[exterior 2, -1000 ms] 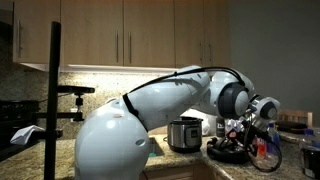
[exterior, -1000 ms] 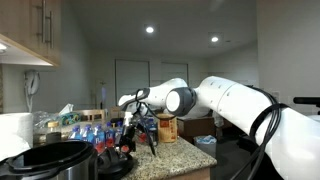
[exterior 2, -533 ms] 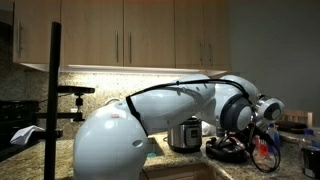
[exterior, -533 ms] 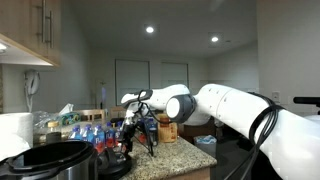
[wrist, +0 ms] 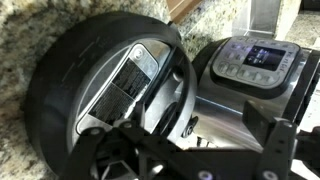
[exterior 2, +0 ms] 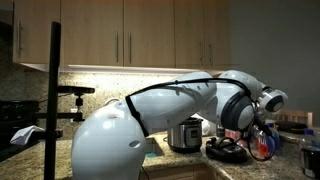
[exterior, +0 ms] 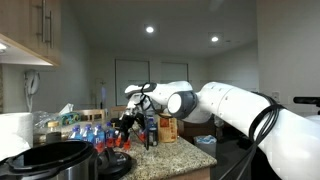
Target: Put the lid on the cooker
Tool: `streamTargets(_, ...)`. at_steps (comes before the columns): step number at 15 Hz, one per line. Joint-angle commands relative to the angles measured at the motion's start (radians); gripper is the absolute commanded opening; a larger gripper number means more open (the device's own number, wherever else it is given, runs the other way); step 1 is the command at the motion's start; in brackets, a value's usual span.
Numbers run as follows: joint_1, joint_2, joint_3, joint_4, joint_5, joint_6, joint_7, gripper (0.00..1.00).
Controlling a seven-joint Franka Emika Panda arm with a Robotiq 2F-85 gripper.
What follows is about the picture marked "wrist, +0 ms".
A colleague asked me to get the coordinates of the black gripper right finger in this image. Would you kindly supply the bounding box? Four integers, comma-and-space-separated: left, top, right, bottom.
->
241, 99, 320, 180

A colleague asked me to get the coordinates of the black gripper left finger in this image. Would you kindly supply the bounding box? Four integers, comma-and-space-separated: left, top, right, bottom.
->
59, 101, 201, 180

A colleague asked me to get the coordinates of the black pressure cooker lid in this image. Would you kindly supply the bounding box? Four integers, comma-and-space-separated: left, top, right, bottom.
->
24, 11, 199, 178

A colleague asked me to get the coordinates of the stainless steel pressure cooker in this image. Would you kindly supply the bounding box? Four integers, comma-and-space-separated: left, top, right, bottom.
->
181, 35, 320, 154

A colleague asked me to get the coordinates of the stainless steel appliance panel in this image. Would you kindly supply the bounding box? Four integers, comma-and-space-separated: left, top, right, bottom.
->
231, 0, 283, 38

